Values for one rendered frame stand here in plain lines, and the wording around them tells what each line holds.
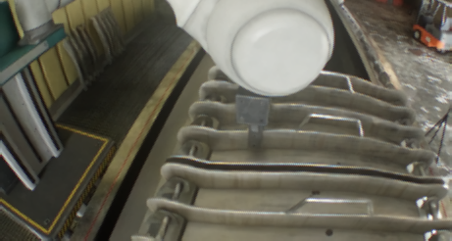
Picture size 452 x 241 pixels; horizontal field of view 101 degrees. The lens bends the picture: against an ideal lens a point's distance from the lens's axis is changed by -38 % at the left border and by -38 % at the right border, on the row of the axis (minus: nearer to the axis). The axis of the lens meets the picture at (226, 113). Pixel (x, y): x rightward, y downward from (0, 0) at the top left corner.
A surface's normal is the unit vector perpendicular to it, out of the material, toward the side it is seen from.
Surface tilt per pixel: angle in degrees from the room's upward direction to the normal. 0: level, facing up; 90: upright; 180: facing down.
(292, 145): 90
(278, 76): 94
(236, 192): 12
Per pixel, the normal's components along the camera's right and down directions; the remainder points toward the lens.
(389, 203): 0.16, -0.74
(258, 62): 0.17, 0.67
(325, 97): -0.22, 0.62
